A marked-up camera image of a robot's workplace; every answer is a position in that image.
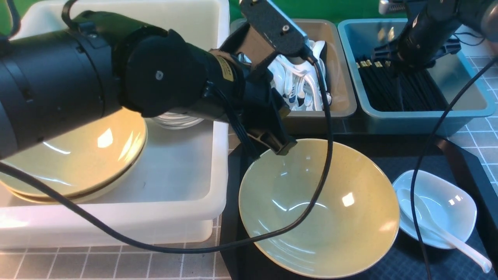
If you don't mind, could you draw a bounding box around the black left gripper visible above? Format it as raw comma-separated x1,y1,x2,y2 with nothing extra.
187,45,297,156

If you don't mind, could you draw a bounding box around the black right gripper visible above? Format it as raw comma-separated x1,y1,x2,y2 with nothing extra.
372,4,461,70

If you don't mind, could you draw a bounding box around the yellow-green noodle bowl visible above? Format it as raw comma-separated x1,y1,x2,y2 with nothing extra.
239,139,400,279

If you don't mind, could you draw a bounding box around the white sauce dish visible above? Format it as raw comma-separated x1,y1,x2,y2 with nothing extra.
393,170,477,250

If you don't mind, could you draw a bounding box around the white ceramic soup spoon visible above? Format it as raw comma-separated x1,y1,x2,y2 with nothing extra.
396,189,493,273

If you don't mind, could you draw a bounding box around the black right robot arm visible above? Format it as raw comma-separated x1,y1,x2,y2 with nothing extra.
372,0,498,72

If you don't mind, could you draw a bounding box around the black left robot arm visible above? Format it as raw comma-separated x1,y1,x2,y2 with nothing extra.
0,11,296,159

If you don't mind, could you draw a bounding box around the bottom stacked yellow bowl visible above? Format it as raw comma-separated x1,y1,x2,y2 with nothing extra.
1,131,148,205

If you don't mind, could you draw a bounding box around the stacked yellow bowl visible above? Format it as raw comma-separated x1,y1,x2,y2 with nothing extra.
2,109,147,196
1,131,148,205

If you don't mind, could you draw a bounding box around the top stacked yellow bowl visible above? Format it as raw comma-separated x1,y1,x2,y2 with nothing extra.
2,109,147,196

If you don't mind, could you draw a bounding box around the pile of white soup spoons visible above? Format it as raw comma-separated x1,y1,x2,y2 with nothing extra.
237,39,333,112

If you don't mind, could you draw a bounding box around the blue plastic chopstick bin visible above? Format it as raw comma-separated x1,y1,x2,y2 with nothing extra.
337,18,496,136

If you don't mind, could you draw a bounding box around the pile of black chopsticks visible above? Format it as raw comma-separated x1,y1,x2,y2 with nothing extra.
356,56,448,112

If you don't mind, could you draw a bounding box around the grey plastic spoon bin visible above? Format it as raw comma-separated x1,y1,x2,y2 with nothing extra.
230,19,358,135

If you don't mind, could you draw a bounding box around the stack of white sauce dishes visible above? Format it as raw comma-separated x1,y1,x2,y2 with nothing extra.
152,113,204,130

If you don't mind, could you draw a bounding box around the large white plastic tub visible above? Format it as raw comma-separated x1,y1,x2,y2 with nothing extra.
1,0,230,249

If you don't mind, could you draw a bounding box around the green cloth backdrop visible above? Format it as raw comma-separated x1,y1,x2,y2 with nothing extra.
1,0,406,38

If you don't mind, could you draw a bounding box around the black camera cable left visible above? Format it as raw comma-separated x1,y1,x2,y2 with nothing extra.
0,54,334,254

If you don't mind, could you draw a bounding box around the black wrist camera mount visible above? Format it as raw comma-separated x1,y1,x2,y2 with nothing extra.
219,0,316,77

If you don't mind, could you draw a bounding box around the black cable right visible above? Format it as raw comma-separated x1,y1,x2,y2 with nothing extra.
409,33,498,280

